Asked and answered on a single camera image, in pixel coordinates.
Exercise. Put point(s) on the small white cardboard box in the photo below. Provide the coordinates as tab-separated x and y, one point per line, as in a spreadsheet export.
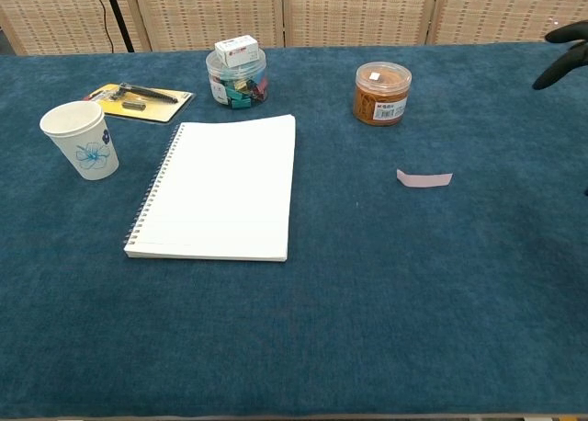
236	49

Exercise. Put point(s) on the bamboo folding screen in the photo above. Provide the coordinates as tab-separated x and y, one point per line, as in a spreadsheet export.
349	12

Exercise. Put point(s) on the clear jar of binder clips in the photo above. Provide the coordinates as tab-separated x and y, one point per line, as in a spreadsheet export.
239	87

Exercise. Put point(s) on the blue table cloth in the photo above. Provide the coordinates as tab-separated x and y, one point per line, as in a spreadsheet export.
367	278

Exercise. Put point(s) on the white spiral notebook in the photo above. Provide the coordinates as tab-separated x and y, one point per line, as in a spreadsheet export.
225	191

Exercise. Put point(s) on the brown lidded cup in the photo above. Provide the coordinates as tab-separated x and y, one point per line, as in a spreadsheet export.
381	94

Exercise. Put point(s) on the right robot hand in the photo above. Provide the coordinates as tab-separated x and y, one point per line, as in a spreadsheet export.
562	64

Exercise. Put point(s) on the razor in yellow blister pack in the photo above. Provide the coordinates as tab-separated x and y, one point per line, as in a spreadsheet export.
156	107

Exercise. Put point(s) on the paper cup blue flower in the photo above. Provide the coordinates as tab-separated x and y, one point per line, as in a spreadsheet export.
87	140

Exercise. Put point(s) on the black tripod stand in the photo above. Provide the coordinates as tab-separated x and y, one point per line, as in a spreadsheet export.
118	16

